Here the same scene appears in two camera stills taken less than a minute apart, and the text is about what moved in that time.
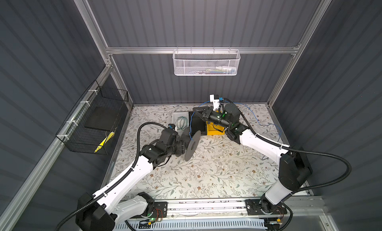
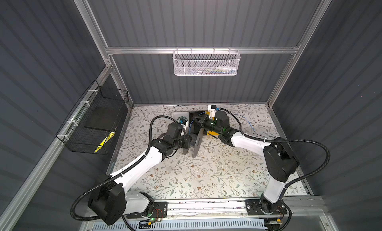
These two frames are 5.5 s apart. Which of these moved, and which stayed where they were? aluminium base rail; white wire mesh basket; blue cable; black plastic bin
Moved: blue cable
Stayed: black plastic bin; white wire mesh basket; aluminium base rail
